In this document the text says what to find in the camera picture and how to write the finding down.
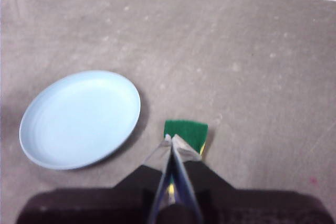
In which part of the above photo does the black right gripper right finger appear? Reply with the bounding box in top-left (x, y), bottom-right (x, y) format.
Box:
top-left (173, 134), bottom-right (336, 224)

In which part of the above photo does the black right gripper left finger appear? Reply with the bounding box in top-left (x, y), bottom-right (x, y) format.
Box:
top-left (15, 135), bottom-right (173, 224)

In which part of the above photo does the light blue round plate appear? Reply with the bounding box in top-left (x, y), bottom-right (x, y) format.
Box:
top-left (19, 70), bottom-right (142, 171)

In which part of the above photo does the yellow sponge with green scourer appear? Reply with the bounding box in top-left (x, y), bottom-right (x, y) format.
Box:
top-left (163, 120), bottom-right (209, 195)

